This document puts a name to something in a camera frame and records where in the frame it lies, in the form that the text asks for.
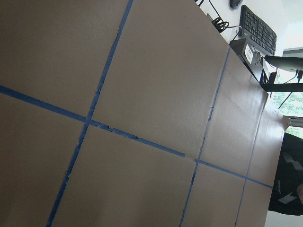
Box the black mini computer box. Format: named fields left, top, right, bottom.
left=229, top=39, right=269, bottom=84

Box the black keyboard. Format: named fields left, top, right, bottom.
left=239, top=5, right=277, bottom=56

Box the black computer mouse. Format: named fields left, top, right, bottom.
left=229, top=0, right=243, bottom=10

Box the person in black clothes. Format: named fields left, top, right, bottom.
left=268, top=133, right=303, bottom=216

